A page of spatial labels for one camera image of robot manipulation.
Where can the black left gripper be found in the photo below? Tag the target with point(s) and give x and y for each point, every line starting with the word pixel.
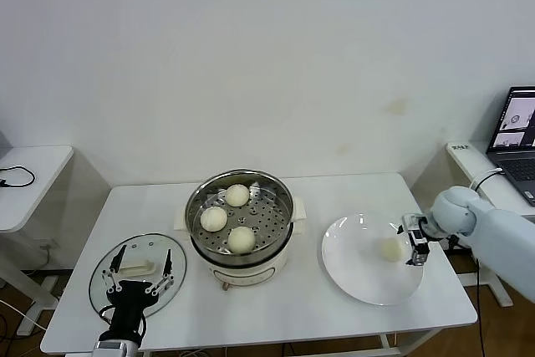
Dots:
pixel 127 302

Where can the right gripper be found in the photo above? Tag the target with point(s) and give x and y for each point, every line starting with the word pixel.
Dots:
pixel 416 222

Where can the white steamed baozi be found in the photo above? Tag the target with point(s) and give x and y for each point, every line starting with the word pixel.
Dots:
pixel 241 240
pixel 214 219
pixel 237 195
pixel 390 249

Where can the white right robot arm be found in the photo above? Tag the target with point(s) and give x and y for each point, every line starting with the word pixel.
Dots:
pixel 493 227

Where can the stainless steel steamer basket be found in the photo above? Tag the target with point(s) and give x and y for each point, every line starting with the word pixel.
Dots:
pixel 271 250

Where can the white round plate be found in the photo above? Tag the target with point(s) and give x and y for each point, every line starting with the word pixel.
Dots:
pixel 355 256

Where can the white side table with label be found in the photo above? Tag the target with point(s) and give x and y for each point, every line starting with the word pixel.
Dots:
pixel 464 164

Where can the small printed label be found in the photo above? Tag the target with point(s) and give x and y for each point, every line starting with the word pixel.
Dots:
pixel 460 148

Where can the cream electric cooker base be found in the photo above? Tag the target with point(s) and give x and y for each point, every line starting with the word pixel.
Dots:
pixel 251 273

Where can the white side table beige panel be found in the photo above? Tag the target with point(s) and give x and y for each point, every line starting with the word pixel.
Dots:
pixel 37 173

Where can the grey laptop with keyboard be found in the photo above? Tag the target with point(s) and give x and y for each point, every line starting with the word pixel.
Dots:
pixel 516 118

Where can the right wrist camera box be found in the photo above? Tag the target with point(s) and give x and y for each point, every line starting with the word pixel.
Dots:
pixel 416 236

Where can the white work table frame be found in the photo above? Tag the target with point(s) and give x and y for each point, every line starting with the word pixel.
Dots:
pixel 386 346

